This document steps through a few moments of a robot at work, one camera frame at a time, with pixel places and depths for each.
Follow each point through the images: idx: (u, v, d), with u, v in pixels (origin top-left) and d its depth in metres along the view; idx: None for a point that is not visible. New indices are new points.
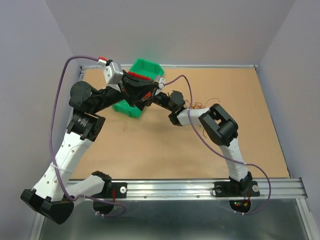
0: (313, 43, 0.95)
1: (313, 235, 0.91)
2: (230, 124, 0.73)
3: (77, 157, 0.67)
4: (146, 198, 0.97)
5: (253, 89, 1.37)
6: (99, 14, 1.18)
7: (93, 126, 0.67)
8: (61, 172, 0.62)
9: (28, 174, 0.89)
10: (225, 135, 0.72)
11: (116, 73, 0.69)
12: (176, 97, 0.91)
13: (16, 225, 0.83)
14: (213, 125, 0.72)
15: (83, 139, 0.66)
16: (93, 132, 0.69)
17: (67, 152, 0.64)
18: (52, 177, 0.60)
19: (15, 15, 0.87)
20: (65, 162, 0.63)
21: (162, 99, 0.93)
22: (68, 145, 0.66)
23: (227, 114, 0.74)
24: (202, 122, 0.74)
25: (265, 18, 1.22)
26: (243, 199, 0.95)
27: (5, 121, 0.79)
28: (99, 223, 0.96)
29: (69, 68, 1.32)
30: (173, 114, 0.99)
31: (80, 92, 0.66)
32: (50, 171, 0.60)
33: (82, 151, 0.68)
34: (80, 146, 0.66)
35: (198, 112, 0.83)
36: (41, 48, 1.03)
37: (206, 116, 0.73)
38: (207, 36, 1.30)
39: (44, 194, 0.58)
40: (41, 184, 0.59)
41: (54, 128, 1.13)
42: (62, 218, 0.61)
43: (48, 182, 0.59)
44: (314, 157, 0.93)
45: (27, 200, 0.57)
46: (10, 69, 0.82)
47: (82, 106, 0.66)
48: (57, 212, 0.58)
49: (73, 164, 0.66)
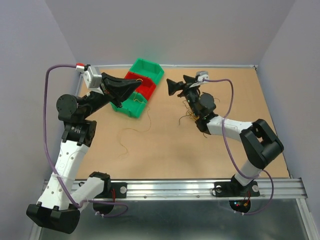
0: (313, 44, 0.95)
1: (313, 235, 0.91)
2: (275, 145, 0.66)
3: (77, 163, 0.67)
4: (146, 198, 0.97)
5: (253, 89, 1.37)
6: (99, 13, 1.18)
7: (87, 132, 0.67)
8: (64, 180, 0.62)
9: (27, 174, 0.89)
10: (268, 157, 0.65)
11: (94, 76, 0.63)
12: (206, 99, 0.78)
13: (15, 226, 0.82)
14: (256, 144, 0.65)
15: (80, 145, 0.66)
16: (88, 137, 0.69)
17: (67, 160, 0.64)
18: (56, 186, 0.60)
19: (14, 14, 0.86)
20: (67, 171, 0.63)
21: (192, 99, 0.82)
22: (67, 153, 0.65)
23: (272, 132, 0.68)
24: (243, 138, 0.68)
25: (265, 18, 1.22)
26: (243, 199, 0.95)
27: (5, 121, 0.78)
28: (99, 223, 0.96)
29: (69, 68, 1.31)
30: (202, 120, 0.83)
31: (66, 105, 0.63)
32: (52, 182, 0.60)
33: (81, 157, 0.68)
34: (78, 152, 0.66)
35: (236, 124, 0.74)
36: (40, 47, 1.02)
37: (249, 132, 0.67)
38: (206, 36, 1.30)
39: (51, 204, 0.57)
40: (46, 196, 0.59)
41: (54, 128, 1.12)
42: (71, 227, 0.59)
43: (53, 192, 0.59)
44: (314, 157, 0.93)
45: (35, 213, 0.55)
46: (9, 68, 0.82)
47: (72, 117, 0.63)
48: (67, 221, 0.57)
49: (73, 171, 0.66)
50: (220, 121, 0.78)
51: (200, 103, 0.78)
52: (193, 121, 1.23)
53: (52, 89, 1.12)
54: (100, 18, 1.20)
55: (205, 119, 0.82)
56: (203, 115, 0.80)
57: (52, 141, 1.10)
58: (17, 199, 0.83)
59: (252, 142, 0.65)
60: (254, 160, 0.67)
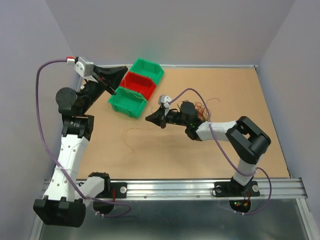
0: (313, 44, 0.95)
1: (313, 235, 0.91)
2: (261, 139, 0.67)
3: (79, 156, 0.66)
4: (146, 198, 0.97)
5: (253, 89, 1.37)
6: (99, 13, 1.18)
7: (87, 125, 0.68)
8: (69, 172, 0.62)
9: (27, 174, 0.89)
10: (258, 152, 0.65)
11: (87, 64, 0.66)
12: (187, 107, 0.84)
13: (16, 226, 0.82)
14: (243, 140, 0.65)
15: (80, 138, 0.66)
16: (88, 131, 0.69)
17: (69, 153, 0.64)
18: (61, 179, 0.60)
19: (15, 14, 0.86)
20: (70, 163, 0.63)
21: (174, 116, 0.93)
22: (68, 146, 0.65)
23: (256, 127, 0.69)
24: (229, 137, 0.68)
25: (265, 18, 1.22)
26: (243, 199, 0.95)
27: (5, 121, 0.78)
28: (99, 223, 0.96)
29: (69, 68, 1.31)
30: (191, 129, 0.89)
31: (65, 98, 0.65)
32: (56, 175, 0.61)
33: (82, 150, 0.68)
34: (80, 145, 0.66)
35: (222, 125, 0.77)
36: (40, 47, 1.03)
37: (233, 131, 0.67)
38: (207, 36, 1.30)
39: (58, 195, 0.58)
40: (52, 189, 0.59)
41: (54, 128, 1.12)
42: (79, 220, 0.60)
43: (59, 184, 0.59)
44: (314, 157, 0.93)
45: (42, 206, 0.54)
46: (9, 68, 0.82)
47: (72, 109, 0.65)
48: (75, 212, 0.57)
49: (77, 163, 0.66)
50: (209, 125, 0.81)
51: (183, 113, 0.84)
52: None
53: (52, 89, 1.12)
54: (100, 18, 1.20)
55: (193, 127, 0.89)
56: (190, 123, 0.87)
57: (52, 141, 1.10)
58: (18, 198, 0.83)
59: (239, 140, 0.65)
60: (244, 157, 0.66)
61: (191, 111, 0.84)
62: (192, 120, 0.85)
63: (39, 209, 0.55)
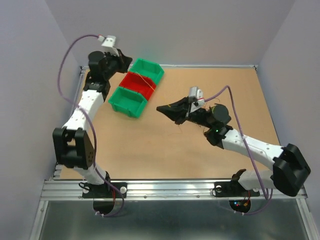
0: (313, 44, 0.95)
1: (313, 234, 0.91)
2: (304, 172, 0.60)
3: (95, 106, 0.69)
4: (146, 198, 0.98)
5: (253, 89, 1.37)
6: (99, 13, 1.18)
7: (105, 86, 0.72)
8: (88, 112, 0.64)
9: (26, 174, 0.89)
10: (301, 187, 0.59)
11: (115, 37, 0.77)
12: (219, 111, 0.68)
13: (15, 226, 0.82)
14: (290, 176, 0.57)
15: (99, 93, 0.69)
16: (105, 94, 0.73)
17: (88, 100, 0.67)
18: (80, 115, 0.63)
19: (15, 15, 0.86)
20: (89, 107, 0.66)
21: (198, 115, 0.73)
22: (88, 96, 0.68)
23: (303, 158, 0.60)
24: (274, 169, 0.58)
25: (265, 18, 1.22)
26: (243, 199, 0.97)
27: (6, 121, 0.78)
28: (99, 223, 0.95)
29: (68, 68, 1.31)
30: (214, 134, 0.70)
31: (95, 55, 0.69)
32: (75, 112, 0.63)
33: (99, 104, 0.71)
34: (98, 97, 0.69)
35: (263, 147, 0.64)
36: (40, 47, 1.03)
37: (282, 163, 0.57)
38: (207, 36, 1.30)
39: (76, 126, 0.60)
40: (70, 122, 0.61)
41: (54, 128, 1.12)
42: (89, 161, 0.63)
43: (77, 119, 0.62)
44: (314, 157, 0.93)
45: (60, 134, 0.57)
46: (10, 68, 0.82)
47: (99, 66, 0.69)
48: (87, 149, 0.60)
49: (94, 110, 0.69)
50: (243, 139, 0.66)
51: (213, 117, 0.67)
52: None
53: (52, 89, 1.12)
54: (101, 18, 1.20)
55: (217, 132, 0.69)
56: (215, 128, 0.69)
57: (52, 140, 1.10)
58: (17, 198, 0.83)
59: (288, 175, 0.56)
60: (280, 186, 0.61)
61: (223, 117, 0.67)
62: (220, 127, 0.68)
63: (57, 137, 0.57)
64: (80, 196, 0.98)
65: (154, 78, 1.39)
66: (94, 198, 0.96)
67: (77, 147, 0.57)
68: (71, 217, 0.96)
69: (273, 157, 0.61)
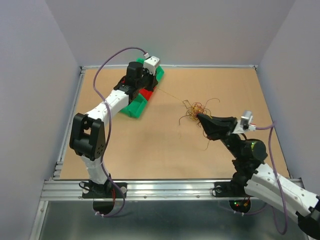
0: (313, 44, 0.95)
1: None
2: None
3: (118, 106, 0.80)
4: (146, 198, 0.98)
5: (253, 89, 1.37)
6: (99, 13, 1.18)
7: (133, 91, 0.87)
8: (111, 108, 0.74)
9: (26, 174, 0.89)
10: None
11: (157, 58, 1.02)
12: (257, 150, 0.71)
13: (15, 225, 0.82)
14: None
15: (127, 95, 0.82)
16: (131, 97, 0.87)
17: (115, 99, 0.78)
18: (102, 108, 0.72)
19: (15, 15, 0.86)
20: (113, 104, 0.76)
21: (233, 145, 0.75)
22: (115, 95, 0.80)
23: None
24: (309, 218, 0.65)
25: (265, 18, 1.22)
26: (243, 199, 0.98)
27: (6, 120, 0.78)
28: (99, 224, 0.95)
29: (68, 68, 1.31)
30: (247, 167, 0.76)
31: (135, 65, 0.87)
32: (100, 105, 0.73)
33: (122, 104, 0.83)
34: (123, 98, 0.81)
35: (297, 192, 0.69)
36: (40, 48, 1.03)
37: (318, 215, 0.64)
38: (207, 36, 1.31)
39: (96, 116, 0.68)
40: (93, 111, 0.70)
41: (54, 128, 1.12)
42: (97, 153, 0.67)
43: (99, 111, 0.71)
44: (313, 157, 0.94)
45: (80, 119, 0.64)
46: (9, 68, 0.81)
47: (134, 73, 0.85)
48: (101, 139, 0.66)
49: (116, 108, 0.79)
50: (276, 180, 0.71)
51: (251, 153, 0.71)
52: (193, 121, 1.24)
53: (53, 89, 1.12)
54: (101, 18, 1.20)
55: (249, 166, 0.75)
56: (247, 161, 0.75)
57: (52, 141, 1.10)
58: (17, 198, 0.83)
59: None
60: (310, 231, 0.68)
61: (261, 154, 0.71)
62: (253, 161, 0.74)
63: (76, 121, 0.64)
64: (80, 196, 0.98)
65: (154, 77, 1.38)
66: (94, 198, 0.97)
67: (91, 134, 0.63)
68: (71, 217, 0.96)
69: (309, 206, 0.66)
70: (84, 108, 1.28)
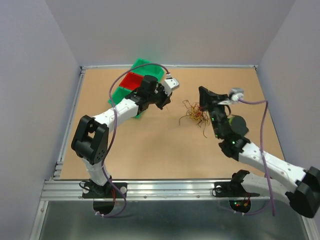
0: (314, 44, 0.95)
1: (313, 234, 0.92)
2: None
3: (127, 114, 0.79)
4: (146, 198, 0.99)
5: (253, 89, 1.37)
6: (99, 13, 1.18)
7: (144, 103, 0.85)
8: (118, 115, 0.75)
9: (26, 174, 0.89)
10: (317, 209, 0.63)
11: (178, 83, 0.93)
12: (238, 122, 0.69)
13: (16, 225, 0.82)
14: (312, 200, 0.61)
15: (136, 106, 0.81)
16: (141, 108, 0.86)
17: (124, 107, 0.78)
18: (110, 114, 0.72)
19: (15, 15, 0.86)
20: (121, 112, 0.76)
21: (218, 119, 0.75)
22: (125, 104, 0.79)
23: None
24: (297, 191, 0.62)
25: (265, 18, 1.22)
26: (243, 199, 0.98)
27: (6, 121, 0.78)
28: (99, 224, 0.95)
29: (68, 68, 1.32)
30: (230, 146, 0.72)
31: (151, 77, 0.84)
32: (109, 111, 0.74)
33: (130, 114, 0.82)
34: (133, 107, 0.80)
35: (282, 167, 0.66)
36: (40, 48, 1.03)
37: (306, 187, 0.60)
38: (207, 36, 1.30)
39: (102, 121, 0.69)
40: (100, 116, 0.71)
41: (54, 128, 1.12)
42: (97, 158, 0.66)
43: (106, 116, 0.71)
44: (313, 157, 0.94)
45: (86, 121, 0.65)
46: (9, 68, 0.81)
47: (148, 85, 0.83)
48: (102, 145, 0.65)
49: (123, 117, 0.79)
50: (262, 157, 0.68)
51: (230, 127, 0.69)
52: (193, 121, 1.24)
53: (53, 89, 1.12)
54: (100, 18, 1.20)
55: (234, 145, 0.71)
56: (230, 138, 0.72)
57: (52, 141, 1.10)
58: (17, 198, 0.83)
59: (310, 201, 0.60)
60: (299, 208, 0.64)
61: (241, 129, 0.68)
62: (237, 137, 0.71)
63: (82, 123, 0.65)
64: (80, 196, 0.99)
65: None
66: (94, 198, 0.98)
67: (94, 138, 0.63)
68: (71, 217, 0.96)
69: (296, 180, 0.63)
70: (84, 108, 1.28)
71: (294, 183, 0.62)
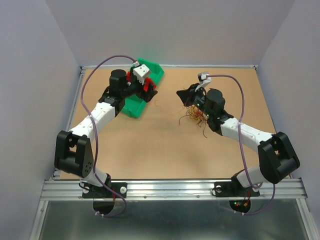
0: (314, 45, 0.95)
1: (313, 235, 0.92)
2: (291, 161, 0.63)
3: (105, 118, 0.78)
4: (146, 198, 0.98)
5: (253, 88, 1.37)
6: (99, 13, 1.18)
7: (120, 102, 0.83)
8: (96, 121, 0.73)
9: (26, 174, 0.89)
10: (283, 172, 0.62)
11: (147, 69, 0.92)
12: (214, 94, 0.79)
13: (16, 226, 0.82)
14: (274, 159, 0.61)
15: (113, 107, 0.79)
16: (118, 109, 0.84)
17: (100, 112, 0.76)
18: (87, 124, 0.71)
19: (15, 15, 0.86)
20: (99, 118, 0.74)
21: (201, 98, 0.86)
22: (101, 108, 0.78)
23: (292, 148, 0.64)
24: (260, 150, 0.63)
25: (265, 19, 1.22)
26: (243, 199, 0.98)
27: (7, 120, 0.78)
28: (99, 224, 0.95)
29: (68, 68, 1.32)
30: (213, 119, 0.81)
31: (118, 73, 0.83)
32: (86, 120, 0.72)
33: (108, 117, 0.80)
34: (110, 110, 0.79)
35: (252, 132, 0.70)
36: (40, 48, 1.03)
37: (268, 146, 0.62)
38: (207, 36, 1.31)
39: (81, 133, 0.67)
40: (77, 127, 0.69)
41: (54, 127, 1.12)
42: (85, 171, 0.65)
43: (84, 126, 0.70)
44: (312, 157, 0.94)
45: (65, 137, 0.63)
46: (10, 69, 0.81)
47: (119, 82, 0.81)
48: (87, 157, 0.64)
49: (102, 122, 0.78)
50: (237, 125, 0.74)
51: (209, 99, 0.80)
52: (193, 121, 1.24)
53: (52, 89, 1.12)
54: (101, 18, 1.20)
55: (218, 118, 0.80)
56: (214, 112, 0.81)
57: (52, 141, 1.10)
58: (17, 198, 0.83)
59: (270, 156, 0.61)
60: (265, 170, 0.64)
61: (218, 99, 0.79)
62: (217, 109, 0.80)
63: (61, 140, 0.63)
64: (80, 196, 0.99)
65: (153, 78, 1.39)
66: (94, 198, 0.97)
67: (77, 151, 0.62)
68: (71, 217, 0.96)
69: (260, 140, 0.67)
70: (84, 108, 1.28)
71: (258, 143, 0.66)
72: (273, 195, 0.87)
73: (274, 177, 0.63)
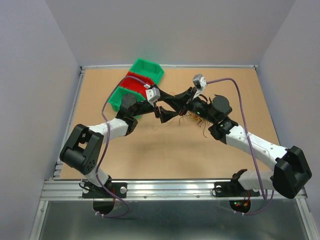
0: (313, 44, 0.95)
1: (313, 235, 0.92)
2: (304, 174, 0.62)
3: (117, 131, 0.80)
4: (146, 198, 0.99)
5: (253, 88, 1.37)
6: (99, 13, 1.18)
7: (132, 124, 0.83)
8: (111, 128, 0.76)
9: (26, 173, 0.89)
10: (298, 187, 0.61)
11: (156, 96, 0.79)
12: (219, 102, 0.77)
13: (16, 225, 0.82)
14: (291, 178, 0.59)
15: (125, 125, 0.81)
16: (130, 130, 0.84)
17: (116, 122, 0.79)
18: (103, 126, 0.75)
19: (15, 15, 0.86)
20: (115, 126, 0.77)
21: (203, 105, 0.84)
22: (117, 121, 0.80)
23: (305, 162, 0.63)
24: (276, 169, 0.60)
25: (265, 19, 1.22)
26: (243, 199, 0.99)
27: (6, 120, 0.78)
28: (99, 223, 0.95)
29: (68, 68, 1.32)
30: (217, 127, 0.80)
31: (130, 99, 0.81)
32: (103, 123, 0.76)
33: (119, 132, 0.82)
34: (123, 126, 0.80)
35: (264, 146, 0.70)
36: (40, 48, 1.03)
37: (284, 164, 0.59)
38: (207, 36, 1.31)
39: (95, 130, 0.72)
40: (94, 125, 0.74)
41: (54, 127, 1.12)
42: (88, 168, 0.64)
43: (99, 127, 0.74)
44: (312, 157, 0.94)
45: (81, 129, 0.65)
46: (10, 70, 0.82)
47: (131, 107, 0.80)
48: (94, 155, 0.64)
49: (115, 133, 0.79)
50: (246, 137, 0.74)
51: (214, 107, 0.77)
52: (193, 121, 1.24)
53: (53, 89, 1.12)
54: (100, 19, 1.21)
55: (221, 126, 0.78)
56: (218, 120, 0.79)
57: (52, 140, 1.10)
58: (18, 198, 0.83)
59: (288, 174, 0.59)
60: (279, 186, 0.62)
61: (224, 108, 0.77)
62: (222, 118, 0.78)
63: (76, 131, 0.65)
64: (81, 195, 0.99)
65: (153, 78, 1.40)
66: (94, 198, 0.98)
67: (87, 146, 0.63)
68: (71, 217, 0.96)
69: (276, 157, 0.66)
70: (84, 107, 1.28)
71: (274, 160, 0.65)
72: (271, 197, 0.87)
73: (290, 193, 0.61)
